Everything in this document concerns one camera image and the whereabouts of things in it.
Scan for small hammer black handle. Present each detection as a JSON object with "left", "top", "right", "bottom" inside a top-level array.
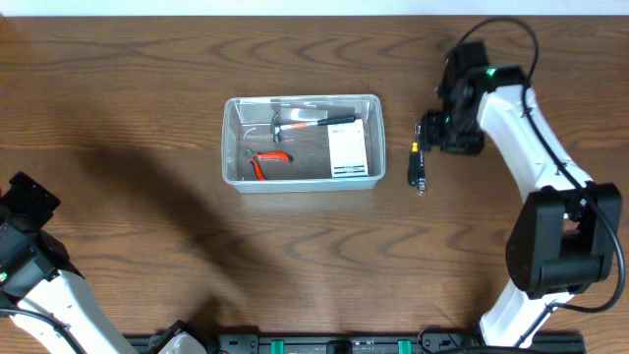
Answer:
[{"left": 269, "top": 112, "right": 356, "bottom": 143}]

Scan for yellow black screwdriver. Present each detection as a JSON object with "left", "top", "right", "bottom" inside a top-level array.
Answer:
[{"left": 408, "top": 142, "right": 420, "bottom": 187}]

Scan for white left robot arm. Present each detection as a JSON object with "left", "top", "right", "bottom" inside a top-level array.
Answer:
[{"left": 1, "top": 172, "right": 136, "bottom": 353}]

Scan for red handled pliers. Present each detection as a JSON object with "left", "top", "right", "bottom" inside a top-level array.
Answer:
[{"left": 242, "top": 147, "right": 293, "bottom": 181}]

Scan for clear plastic container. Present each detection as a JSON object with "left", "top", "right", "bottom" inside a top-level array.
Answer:
[{"left": 221, "top": 94, "right": 386, "bottom": 193}]

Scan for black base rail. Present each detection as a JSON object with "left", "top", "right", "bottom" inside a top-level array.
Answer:
[{"left": 125, "top": 319, "right": 587, "bottom": 354}]

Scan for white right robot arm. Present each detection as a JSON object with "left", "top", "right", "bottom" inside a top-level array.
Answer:
[{"left": 409, "top": 41, "right": 624, "bottom": 349}]

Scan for white blue tool box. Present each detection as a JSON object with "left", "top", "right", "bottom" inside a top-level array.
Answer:
[{"left": 327, "top": 119, "right": 369, "bottom": 178}]

